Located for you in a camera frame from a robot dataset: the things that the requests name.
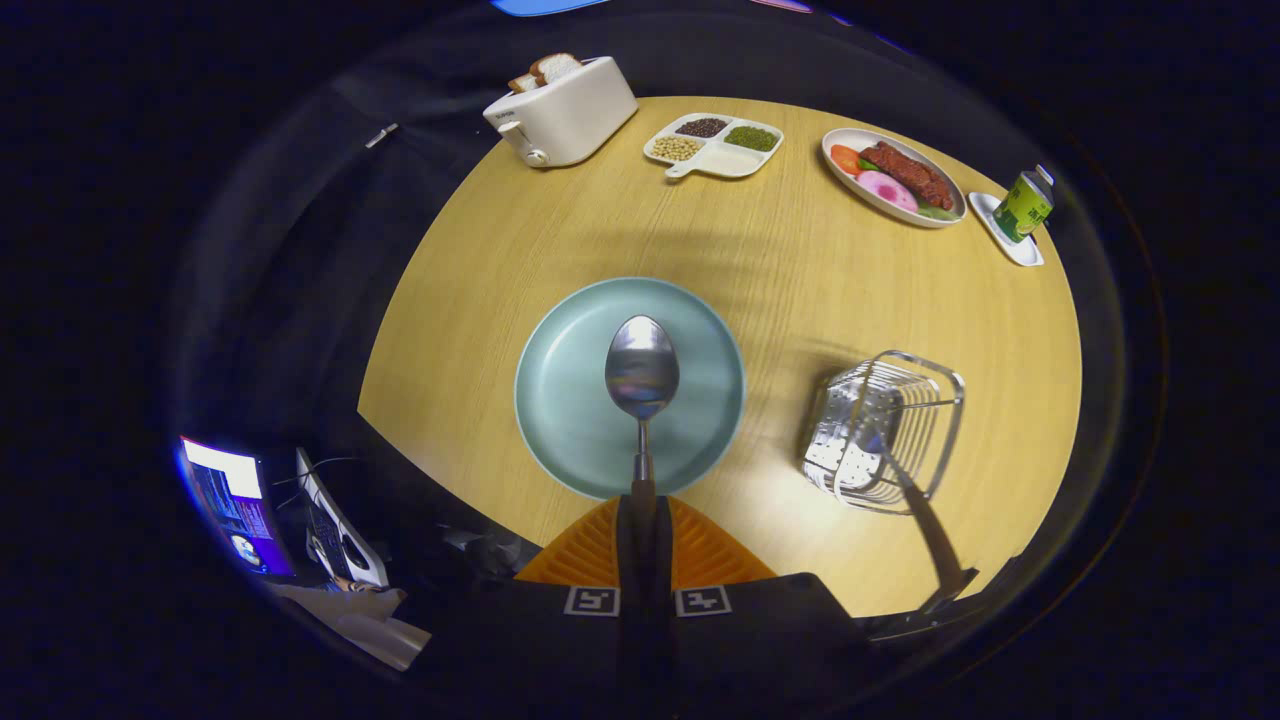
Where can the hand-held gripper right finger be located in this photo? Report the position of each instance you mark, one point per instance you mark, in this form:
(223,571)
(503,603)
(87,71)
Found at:
(660,620)

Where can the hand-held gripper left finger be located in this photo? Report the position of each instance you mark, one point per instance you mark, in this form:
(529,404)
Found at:
(630,620)

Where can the silver fork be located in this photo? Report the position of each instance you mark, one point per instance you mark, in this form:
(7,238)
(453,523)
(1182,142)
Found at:
(930,530)

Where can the light green round plate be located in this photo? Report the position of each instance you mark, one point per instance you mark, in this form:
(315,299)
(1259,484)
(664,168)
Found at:
(570,400)

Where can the white paper sheet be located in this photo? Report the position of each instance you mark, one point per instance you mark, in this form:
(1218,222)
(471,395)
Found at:
(370,625)

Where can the white keyboard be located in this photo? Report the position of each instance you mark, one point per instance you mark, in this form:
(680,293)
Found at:
(340,530)

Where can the lit computer screen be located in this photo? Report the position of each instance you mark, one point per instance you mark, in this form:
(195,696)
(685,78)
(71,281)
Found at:
(235,500)

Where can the white divided dish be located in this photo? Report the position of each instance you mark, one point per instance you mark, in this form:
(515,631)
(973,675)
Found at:
(735,162)

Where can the white oval food plate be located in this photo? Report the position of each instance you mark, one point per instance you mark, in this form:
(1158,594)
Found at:
(850,190)

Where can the pile of yellow soybeans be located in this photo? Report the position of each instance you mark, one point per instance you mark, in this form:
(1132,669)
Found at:
(676,148)

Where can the pink radish slice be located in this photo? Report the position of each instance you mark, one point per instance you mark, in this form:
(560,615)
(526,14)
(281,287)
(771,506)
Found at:
(886,190)

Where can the pile of green beans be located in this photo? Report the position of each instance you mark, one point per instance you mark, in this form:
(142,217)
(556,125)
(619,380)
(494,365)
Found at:
(751,138)

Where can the green lettuce leaf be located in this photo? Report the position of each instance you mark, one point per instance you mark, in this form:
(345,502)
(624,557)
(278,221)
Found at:
(937,213)

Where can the pile of dark beans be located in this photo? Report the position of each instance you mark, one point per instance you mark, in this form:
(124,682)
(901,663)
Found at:
(701,127)

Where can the red tomato slice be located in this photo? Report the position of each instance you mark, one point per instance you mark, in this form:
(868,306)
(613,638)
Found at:
(845,160)

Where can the white toaster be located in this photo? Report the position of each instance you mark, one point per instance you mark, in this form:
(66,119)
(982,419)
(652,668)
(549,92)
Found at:
(570,115)

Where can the brown meat piece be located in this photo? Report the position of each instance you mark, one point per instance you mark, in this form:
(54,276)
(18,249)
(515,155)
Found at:
(910,175)

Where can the small white saucer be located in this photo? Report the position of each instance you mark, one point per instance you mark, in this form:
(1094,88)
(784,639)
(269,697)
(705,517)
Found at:
(1025,252)

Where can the silver cloth clip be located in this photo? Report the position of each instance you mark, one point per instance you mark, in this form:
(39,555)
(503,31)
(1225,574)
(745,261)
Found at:
(381,135)

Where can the toast bread slice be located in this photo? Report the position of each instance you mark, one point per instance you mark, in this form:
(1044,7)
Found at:
(555,68)
(522,83)

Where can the green label drink bottle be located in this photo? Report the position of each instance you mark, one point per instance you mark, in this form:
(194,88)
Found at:
(1022,208)

